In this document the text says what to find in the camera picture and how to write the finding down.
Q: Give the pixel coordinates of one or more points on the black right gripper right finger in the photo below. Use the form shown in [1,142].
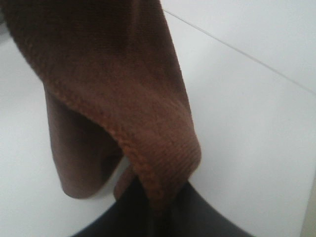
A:
[192,216]

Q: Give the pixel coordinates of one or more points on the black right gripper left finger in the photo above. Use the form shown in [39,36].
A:
[130,216]

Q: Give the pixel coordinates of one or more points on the brown towel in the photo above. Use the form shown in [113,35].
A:
[113,88]

